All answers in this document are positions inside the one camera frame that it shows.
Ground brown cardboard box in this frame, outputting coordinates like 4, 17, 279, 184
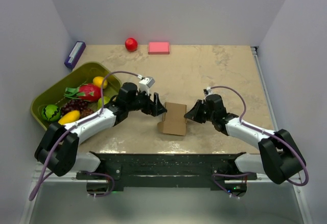
157, 102, 187, 136

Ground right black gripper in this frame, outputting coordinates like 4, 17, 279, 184
184, 100, 215, 124

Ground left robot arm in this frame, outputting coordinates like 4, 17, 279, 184
34, 82, 167, 179

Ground red dragon fruit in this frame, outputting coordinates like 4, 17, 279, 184
64, 83, 101, 102

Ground toy watermelon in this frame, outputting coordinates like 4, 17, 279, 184
41, 104, 61, 122

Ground black base frame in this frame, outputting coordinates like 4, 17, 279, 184
76, 153, 257, 196

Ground pink box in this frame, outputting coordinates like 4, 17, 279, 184
148, 42, 170, 55

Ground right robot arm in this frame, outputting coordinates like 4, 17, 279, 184
184, 94, 309, 186

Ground purple grapes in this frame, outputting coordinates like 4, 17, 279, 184
61, 99, 94, 119

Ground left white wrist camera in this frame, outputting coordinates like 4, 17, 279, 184
138, 77, 155, 96

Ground olive green basket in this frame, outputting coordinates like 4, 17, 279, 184
30, 62, 110, 130

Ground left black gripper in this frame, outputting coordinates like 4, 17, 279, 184
127, 88, 167, 117

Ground purple box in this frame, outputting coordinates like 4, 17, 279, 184
64, 41, 86, 70

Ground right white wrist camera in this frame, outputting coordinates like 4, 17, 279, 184
203, 87, 214, 100

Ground red apple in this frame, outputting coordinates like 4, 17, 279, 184
125, 38, 138, 52

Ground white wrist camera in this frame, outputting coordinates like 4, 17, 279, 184
138, 77, 155, 96
203, 87, 214, 100

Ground yellow mango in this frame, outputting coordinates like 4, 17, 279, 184
58, 110, 80, 125

